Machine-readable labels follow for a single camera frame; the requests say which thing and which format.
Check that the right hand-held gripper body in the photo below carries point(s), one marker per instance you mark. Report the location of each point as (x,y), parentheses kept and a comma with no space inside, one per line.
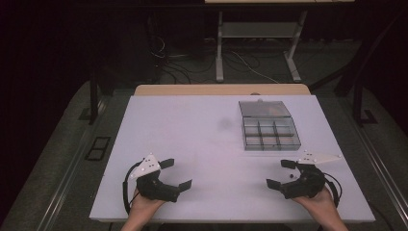
(304,186)

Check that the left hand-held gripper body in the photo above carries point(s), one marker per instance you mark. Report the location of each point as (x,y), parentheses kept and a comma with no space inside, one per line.
(154,187)

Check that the person's left hand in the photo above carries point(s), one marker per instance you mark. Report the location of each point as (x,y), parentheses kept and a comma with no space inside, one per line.
(142,207)

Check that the person's right hand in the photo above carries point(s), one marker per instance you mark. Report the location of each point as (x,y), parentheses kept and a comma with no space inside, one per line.
(320,205)

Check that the clear plastic compartment box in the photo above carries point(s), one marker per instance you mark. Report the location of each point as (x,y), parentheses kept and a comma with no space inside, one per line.
(269,128)

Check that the black stand leg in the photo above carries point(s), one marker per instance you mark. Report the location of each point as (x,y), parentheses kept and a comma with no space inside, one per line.
(361,102)
(93,96)

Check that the grey metal stand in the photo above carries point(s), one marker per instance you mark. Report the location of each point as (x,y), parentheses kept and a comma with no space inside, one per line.
(256,29)

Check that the black floor socket frame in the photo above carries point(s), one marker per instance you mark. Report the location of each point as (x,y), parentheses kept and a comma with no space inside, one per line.
(97,148)

